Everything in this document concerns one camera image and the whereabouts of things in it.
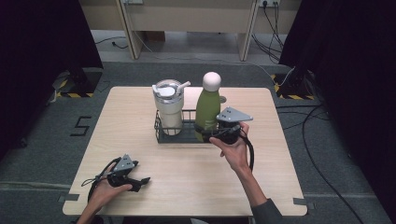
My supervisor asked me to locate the thin white floor cable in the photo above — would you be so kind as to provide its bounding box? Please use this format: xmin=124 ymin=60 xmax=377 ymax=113
xmin=132 ymin=29 xmax=295 ymax=88

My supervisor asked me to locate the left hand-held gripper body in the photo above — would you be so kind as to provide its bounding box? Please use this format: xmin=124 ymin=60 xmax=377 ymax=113
xmin=106 ymin=153 xmax=143 ymax=188

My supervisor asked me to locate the green bottle with white cap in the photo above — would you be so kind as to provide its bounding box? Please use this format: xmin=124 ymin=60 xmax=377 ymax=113
xmin=194 ymin=71 xmax=222 ymax=144

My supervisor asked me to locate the stand base with striped tape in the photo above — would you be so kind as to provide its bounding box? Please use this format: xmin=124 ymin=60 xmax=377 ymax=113
xmin=270 ymin=72 xmax=316 ymax=101
xmin=51 ymin=67 xmax=104 ymax=99

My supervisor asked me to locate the beige wooden desk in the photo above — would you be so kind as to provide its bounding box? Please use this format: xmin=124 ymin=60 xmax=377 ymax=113
xmin=78 ymin=0 xmax=303 ymax=62

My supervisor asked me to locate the cream tumbler with straw lid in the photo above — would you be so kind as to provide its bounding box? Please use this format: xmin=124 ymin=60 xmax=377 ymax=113
xmin=151 ymin=78 xmax=191 ymax=136

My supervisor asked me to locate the person's left hand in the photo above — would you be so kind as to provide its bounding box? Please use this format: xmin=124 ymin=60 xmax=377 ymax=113
xmin=88 ymin=162 xmax=134 ymax=213

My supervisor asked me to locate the grey tape strip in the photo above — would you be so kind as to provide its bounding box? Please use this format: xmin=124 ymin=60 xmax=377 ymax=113
xmin=292 ymin=197 xmax=316 ymax=210
xmin=57 ymin=193 xmax=80 ymax=203

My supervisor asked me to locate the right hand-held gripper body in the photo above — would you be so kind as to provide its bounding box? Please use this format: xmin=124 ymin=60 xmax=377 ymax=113
xmin=216 ymin=106 xmax=254 ymax=146

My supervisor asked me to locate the short black floor cable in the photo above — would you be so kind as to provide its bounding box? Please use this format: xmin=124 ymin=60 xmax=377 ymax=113
xmin=93 ymin=35 xmax=129 ymax=49

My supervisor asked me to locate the black wire basket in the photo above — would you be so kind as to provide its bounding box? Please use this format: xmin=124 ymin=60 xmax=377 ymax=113
xmin=153 ymin=109 xmax=219 ymax=145

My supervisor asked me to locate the black curtain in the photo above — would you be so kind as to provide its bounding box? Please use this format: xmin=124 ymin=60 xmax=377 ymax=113
xmin=278 ymin=0 xmax=396 ymax=218
xmin=0 ymin=0 xmax=105 ymax=161

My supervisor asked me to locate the bundle of black wall cables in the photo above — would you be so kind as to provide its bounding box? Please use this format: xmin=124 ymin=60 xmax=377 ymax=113
xmin=251 ymin=2 xmax=285 ymax=64

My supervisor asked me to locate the person's right hand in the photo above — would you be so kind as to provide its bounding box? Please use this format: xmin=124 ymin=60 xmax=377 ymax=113
xmin=208 ymin=121 xmax=252 ymax=175

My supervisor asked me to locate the long black floor cable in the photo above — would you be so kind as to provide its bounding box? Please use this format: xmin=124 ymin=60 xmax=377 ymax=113
xmin=276 ymin=104 xmax=366 ymax=224

